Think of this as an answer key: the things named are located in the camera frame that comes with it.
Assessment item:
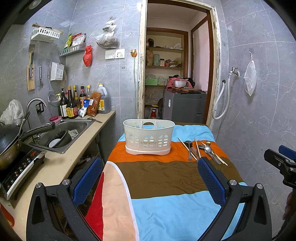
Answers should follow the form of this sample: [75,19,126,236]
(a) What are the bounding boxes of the white wall switch socket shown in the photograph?
[105,49,125,60]

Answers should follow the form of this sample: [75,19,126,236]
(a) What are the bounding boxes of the black wok pan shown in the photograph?
[1,122,56,170]

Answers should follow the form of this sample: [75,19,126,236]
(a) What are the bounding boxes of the dark steel spoon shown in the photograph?
[185,141,192,161]

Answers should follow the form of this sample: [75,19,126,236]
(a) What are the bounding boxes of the white bowl on washer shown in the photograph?
[174,80,187,88]

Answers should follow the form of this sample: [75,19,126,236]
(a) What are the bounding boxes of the wall water tap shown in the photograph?
[231,66,240,77]

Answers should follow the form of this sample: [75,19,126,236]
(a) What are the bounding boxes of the red spice packet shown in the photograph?
[86,91,101,117]

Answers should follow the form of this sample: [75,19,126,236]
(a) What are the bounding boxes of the black bowl in sink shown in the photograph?
[46,130,72,148]

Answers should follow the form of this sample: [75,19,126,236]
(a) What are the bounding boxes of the grey wall rack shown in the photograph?
[59,43,86,57]

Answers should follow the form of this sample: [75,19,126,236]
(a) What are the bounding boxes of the white plastic utensil basket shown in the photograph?
[123,119,175,155]

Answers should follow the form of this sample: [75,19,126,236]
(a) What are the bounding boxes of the orange wall hook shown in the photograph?
[130,49,137,58]

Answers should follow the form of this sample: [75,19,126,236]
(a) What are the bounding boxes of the steel sink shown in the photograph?
[29,119,95,154]

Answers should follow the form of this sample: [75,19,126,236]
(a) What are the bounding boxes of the large steel spoon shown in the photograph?
[198,145,222,165]

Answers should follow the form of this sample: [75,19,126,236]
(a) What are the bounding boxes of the clear bag dried goods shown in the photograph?
[95,16,119,49]

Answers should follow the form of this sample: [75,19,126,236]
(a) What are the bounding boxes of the white wall basket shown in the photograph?
[31,27,61,43]

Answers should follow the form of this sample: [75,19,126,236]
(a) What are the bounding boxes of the wooden cutting board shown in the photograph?
[27,48,35,91]

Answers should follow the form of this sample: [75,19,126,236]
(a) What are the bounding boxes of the induction cooker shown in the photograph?
[1,144,47,200]

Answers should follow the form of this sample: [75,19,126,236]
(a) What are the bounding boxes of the dark sauce bottle red label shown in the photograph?
[66,86,78,118]

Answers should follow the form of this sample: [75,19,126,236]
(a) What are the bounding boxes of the striped colourful table cloth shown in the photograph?
[85,125,244,240]

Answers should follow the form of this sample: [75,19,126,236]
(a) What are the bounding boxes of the wire mesh strainer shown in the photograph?
[47,66,59,107]

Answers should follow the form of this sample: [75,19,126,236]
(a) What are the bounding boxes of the chrome kitchen faucet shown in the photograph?
[26,97,49,122]

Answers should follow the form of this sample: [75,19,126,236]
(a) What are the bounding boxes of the grey washing machine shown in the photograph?
[162,89,207,123]

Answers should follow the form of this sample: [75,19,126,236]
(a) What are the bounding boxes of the white mesh bag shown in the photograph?
[244,51,257,96]

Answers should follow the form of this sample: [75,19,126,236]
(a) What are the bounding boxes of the white washer hose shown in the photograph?
[211,71,233,120]

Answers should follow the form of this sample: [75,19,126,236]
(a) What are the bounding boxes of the large soy sauce jug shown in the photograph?
[97,83,111,114]

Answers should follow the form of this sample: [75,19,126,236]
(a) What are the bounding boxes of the white wall box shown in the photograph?
[50,62,64,81]

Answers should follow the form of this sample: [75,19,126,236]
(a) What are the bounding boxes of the red plastic bag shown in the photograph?
[83,45,92,67]

